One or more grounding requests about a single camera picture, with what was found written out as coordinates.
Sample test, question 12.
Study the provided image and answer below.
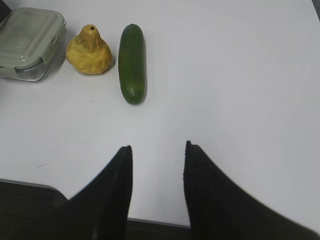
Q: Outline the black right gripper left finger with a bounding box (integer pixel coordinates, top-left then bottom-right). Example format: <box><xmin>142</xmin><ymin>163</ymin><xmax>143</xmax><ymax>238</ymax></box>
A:
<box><xmin>32</xmin><ymin>145</ymin><xmax>133</xmax><ymax>240</ymax></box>

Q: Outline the yellow pear-shaped gourd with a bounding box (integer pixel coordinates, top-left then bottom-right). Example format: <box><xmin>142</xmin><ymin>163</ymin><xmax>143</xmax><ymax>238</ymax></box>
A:
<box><xmin>65</xmin><ymin>24</ymin><xmax>113</xmax><ymax>75</ymax></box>

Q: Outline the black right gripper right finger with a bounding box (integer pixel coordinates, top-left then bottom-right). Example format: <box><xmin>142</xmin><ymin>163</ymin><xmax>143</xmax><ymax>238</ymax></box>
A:
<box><xmin>183</xmin><ymin>141</ymin><xmax>320</xmax><ymax>240</ymax></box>

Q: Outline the green cucumber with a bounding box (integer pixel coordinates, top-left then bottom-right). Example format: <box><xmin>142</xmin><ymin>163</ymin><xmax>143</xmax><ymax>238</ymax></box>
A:
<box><xmin>118</xmin><ymin>23</ymin><xmax>147</xmax><ymax>105</ymax></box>

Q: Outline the green lidded lunch box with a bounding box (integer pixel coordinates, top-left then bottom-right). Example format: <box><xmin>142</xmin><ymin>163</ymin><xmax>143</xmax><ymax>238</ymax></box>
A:
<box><xmin>0</xmin><ymin>7</ymin><xmax>66</xmax><ymax>82</ymax></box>

